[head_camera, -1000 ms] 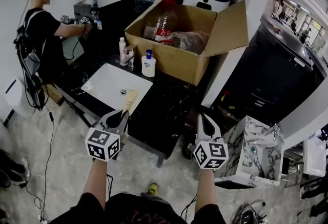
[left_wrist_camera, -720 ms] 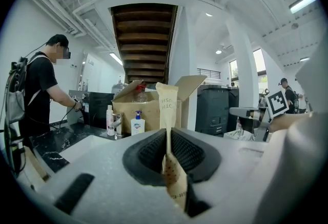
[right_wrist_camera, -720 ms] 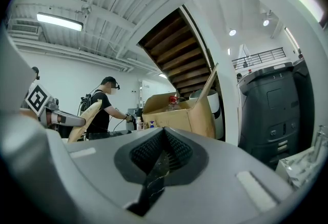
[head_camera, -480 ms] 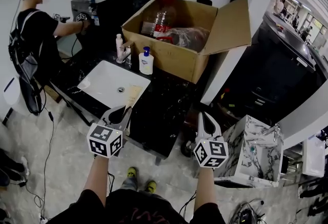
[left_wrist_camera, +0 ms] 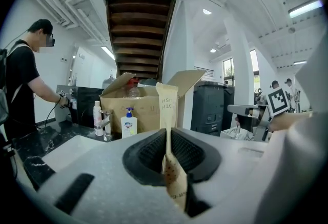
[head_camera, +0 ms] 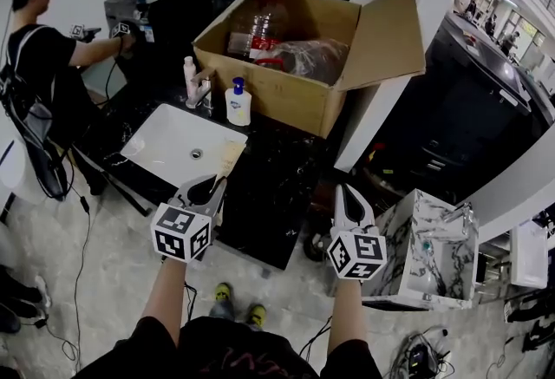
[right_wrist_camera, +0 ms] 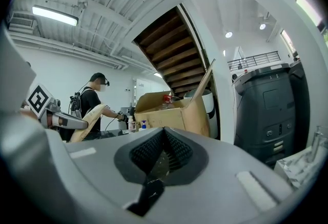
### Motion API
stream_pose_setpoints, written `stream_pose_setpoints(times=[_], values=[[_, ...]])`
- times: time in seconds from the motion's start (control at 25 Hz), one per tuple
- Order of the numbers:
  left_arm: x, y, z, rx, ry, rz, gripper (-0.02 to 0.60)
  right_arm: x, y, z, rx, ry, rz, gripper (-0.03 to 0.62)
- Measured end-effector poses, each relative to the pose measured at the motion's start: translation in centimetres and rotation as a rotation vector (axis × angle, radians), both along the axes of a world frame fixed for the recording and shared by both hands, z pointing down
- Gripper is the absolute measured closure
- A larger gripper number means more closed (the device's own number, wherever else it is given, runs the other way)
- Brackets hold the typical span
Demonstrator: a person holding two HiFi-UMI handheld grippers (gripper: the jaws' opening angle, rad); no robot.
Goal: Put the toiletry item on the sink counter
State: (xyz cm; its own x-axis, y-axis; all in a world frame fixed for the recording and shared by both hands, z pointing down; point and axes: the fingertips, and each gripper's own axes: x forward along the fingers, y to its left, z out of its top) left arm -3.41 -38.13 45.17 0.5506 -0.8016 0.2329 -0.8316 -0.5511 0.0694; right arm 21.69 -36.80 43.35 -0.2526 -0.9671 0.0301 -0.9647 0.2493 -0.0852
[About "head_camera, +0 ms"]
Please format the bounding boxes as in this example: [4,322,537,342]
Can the clear red-capped plastic jug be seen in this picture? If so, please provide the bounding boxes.
[226,0,291,62]

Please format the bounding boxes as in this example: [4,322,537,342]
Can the chrome sink faucet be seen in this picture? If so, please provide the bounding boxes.
[185,68,217,110]

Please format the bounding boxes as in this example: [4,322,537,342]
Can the white blue pump soap bottle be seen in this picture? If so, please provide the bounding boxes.
[224,76,253,127]

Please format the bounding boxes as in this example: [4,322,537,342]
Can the large open cardboard box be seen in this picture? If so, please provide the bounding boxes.
[192,0,428,140]

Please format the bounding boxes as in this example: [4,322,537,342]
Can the black marble sink counter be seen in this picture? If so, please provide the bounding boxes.
[71,81,336,272]

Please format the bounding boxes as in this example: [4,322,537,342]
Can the white rectangular sink basin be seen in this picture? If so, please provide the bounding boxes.
[120,102,249,193]

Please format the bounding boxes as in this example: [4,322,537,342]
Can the large black copier machine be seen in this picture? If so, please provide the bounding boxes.
[359,11,555,206]

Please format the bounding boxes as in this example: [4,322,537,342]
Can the black white sneaker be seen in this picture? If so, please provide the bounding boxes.
[504,292,555,353]

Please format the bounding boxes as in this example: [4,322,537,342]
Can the white board panel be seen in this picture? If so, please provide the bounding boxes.
[333,72,413,173]

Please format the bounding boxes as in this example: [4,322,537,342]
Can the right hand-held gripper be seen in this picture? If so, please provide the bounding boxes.
[325,183,388,284]

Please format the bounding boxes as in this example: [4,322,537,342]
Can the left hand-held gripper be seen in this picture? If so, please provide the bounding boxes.
[150,173,228,266]

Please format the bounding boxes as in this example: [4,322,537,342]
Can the black caster wheel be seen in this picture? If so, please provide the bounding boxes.
[303,231,331,262]

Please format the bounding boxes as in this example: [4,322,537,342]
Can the white marble vanity sink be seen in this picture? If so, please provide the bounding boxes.
[360,188,480,311]

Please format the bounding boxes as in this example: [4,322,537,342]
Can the white round fixture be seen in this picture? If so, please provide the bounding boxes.
[0,137,28,206]

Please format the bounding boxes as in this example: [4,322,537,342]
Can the black shoes pair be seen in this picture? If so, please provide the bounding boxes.
[0,263,52,335]

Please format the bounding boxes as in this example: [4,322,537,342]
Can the chrome faucet on marble vanity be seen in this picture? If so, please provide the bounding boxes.
[441,200,476,240]

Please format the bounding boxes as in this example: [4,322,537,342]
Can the clear plastic wrapped bundle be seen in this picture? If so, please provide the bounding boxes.
[254,37,350,87]

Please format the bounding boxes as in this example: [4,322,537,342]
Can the person's black shirt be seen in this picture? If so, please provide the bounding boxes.
[72,315,383,379]

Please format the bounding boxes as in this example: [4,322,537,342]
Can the person's yellow shoe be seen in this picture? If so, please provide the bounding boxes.
[210,281,234,320]
[245,303,268,330]

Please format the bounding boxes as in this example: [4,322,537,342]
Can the person's left forearm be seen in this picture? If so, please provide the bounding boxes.
[140,258,193,348]

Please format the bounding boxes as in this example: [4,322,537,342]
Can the white ceramic basin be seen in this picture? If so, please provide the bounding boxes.
[508,219,550,291]

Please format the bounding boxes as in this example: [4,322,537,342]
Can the black power box with cables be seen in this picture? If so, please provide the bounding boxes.
[388,324,456,379]

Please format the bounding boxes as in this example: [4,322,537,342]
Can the slim pale pink bottle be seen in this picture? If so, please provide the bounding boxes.
[182,56,197,97]

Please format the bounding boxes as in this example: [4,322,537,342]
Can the beige toiletry item tube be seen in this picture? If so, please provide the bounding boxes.
[215,139,247,188]

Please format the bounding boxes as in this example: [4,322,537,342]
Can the person's right yellow shoe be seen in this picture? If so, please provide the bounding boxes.
[245,303,268,330]

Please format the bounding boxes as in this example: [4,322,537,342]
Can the person's right forearm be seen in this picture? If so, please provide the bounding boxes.
[326,276,370,355]

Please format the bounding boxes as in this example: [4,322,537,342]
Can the black cable on floor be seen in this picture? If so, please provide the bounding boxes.
[41,177,95,374]

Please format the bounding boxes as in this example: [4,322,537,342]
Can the person's left yellow shoe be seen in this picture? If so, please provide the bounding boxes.
[210,281,234,320]

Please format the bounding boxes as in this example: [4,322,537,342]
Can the black glossy cabinet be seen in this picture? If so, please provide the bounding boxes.
[103,0,214,88]

